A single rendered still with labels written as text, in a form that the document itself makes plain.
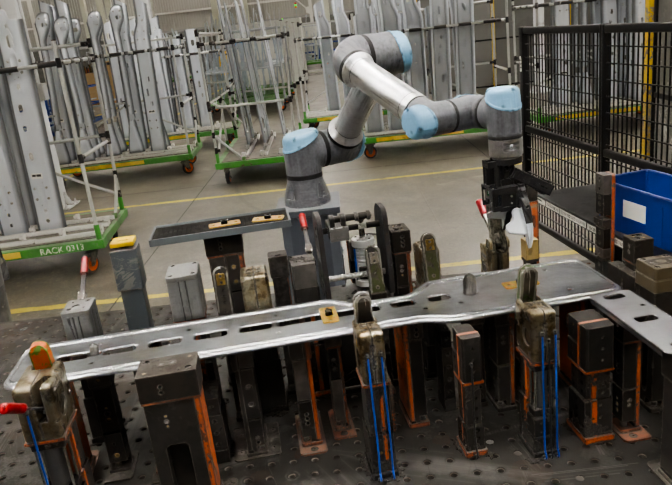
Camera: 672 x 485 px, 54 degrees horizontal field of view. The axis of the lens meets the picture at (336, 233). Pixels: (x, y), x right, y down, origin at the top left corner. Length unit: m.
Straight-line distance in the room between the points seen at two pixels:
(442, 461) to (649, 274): 0.61
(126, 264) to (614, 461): 1.25
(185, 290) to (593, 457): 0.99
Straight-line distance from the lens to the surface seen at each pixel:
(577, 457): 1.59
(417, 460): 1.56
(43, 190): 5.83
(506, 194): 1.53
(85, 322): 1.70
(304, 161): 2.07
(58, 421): 1.41
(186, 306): 1.65
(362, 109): 1.99
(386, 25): 8.45
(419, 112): 1.47
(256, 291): 1.63
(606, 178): 1.83
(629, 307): 1.54
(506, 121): 1.49
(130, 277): 1.83
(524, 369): 1.51
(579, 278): 1.68
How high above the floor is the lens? 1.64
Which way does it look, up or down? 17 degrees down
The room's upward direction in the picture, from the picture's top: 7 degrees counter-clockwise
